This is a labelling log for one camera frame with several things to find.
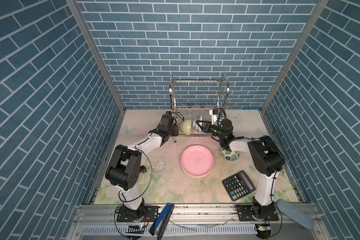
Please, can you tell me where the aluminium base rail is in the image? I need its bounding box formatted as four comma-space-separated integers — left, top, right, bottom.
67, 203, 330, 240

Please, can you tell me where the black grey stapler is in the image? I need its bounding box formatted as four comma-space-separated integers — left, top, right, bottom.
140, 166, 147, 174

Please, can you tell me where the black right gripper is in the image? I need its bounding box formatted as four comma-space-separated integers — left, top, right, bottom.
197, 120, 226, 141

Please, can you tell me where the aluminium corner post left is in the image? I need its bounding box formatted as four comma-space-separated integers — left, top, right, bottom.
66, 0, 125, 113

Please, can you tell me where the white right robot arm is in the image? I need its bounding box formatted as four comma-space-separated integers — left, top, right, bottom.
194, 119, 285, 220

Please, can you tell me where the black calculator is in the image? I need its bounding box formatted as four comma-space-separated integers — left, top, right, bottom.
222, 171, 256, 202

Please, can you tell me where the blue black stapler tool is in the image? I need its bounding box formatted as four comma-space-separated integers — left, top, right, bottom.
149, 203, 175, 240

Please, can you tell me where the green leaf patterned bowl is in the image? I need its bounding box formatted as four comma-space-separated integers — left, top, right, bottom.
220, 148, 240, 162

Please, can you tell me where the white floral ceramic plate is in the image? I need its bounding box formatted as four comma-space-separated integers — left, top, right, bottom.
185, 171, 210, 179

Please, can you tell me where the aluminium corner post right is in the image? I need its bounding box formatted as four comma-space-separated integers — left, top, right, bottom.
260, 0, 329, 115

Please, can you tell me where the light green bowl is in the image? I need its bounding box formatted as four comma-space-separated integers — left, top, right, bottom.
181, 119, 193, 135

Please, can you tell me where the grey blue oval pad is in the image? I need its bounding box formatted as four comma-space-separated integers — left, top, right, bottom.
277, 200, 314, 230

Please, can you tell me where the aluminium corner post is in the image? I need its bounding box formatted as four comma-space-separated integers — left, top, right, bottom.
66, 0, 125, 113
260, 0, 329, 115

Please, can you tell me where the silver metal dish rack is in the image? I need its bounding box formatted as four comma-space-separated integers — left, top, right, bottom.
169, 73, 230, 144

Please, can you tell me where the pink plastic plate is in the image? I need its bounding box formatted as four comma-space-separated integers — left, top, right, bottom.
181, 145, 214, 175

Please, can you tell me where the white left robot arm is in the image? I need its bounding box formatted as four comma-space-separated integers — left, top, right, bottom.
105, 111, 179, 221

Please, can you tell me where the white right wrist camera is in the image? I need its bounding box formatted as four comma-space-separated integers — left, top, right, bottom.
209, 109, 220, 122

